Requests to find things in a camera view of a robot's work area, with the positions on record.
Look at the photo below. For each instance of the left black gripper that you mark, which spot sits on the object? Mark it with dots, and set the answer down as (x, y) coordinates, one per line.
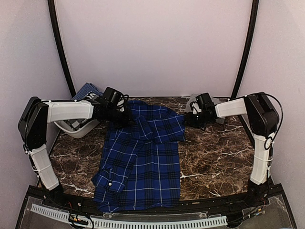
(127, 122)

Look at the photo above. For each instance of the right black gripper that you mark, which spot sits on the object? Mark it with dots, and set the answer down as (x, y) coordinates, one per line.
(190, 122)

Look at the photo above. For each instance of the blue plaid long sleeve shirt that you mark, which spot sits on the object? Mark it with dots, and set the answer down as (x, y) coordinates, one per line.
(140, 166)

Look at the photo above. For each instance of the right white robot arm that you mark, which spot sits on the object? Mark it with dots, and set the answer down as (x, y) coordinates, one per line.
(263, 118)

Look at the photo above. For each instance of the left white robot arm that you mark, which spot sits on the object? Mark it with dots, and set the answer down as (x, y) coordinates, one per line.
(76, 118)

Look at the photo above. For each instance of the small blue checked shirt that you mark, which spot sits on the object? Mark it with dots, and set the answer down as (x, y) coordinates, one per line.
(87, 89)

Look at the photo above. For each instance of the black white checked shirt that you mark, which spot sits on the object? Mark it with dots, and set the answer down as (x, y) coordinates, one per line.
(76, 124)

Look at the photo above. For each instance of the grey plastic laundry basket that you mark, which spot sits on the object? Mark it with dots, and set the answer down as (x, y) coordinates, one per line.
(79, 133)

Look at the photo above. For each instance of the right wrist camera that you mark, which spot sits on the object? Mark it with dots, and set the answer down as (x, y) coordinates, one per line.
(202, 102)

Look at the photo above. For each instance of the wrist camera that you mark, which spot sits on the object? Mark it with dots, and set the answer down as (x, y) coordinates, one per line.
(114, 99)
(202, 102)

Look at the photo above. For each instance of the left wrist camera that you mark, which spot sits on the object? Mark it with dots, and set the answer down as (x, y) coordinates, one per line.
(114, 99)

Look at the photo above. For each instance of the white slotted cable duct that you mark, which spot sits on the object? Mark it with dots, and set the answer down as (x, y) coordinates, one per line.
(133, 221)

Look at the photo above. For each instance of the right black frame post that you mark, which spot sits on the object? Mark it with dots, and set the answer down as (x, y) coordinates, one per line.
(247, 47)

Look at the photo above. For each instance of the black frame post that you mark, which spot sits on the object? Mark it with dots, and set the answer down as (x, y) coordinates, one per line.
(60, 48)
(247, 47)

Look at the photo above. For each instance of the left black frame post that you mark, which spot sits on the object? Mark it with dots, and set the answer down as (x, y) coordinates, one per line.
(60, 48)

